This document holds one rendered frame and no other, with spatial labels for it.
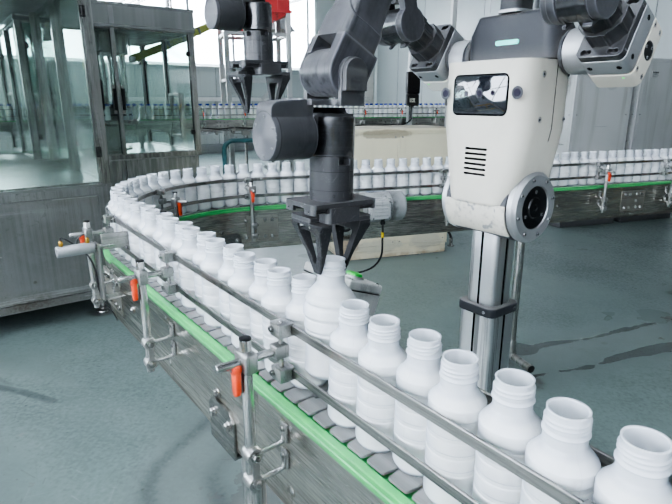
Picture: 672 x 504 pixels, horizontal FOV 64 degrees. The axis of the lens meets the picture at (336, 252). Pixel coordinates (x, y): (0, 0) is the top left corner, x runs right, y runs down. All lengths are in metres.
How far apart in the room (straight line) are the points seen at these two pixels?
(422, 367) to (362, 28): 0.39
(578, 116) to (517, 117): 5.45
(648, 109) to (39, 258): 6.38
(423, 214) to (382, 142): 2.40
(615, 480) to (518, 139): 0.81
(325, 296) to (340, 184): 0.15
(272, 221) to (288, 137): 1.63
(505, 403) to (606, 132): 6.45
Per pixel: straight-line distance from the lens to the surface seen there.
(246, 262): 0.90
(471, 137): 1.24
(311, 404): 0.78
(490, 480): 0.57
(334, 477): 0.74
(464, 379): 0.55
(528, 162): 1.21
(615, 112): 6.97
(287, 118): 0.63
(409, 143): 4.94
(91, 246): 1.46
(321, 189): 0.67
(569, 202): 2.96
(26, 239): 3.76
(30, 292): 3.84
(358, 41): 0.67
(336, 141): 0.66
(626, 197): 3.21
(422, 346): 0.59
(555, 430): 0.50
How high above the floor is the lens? 1.41
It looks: 16 degrees down
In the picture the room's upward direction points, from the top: straight up
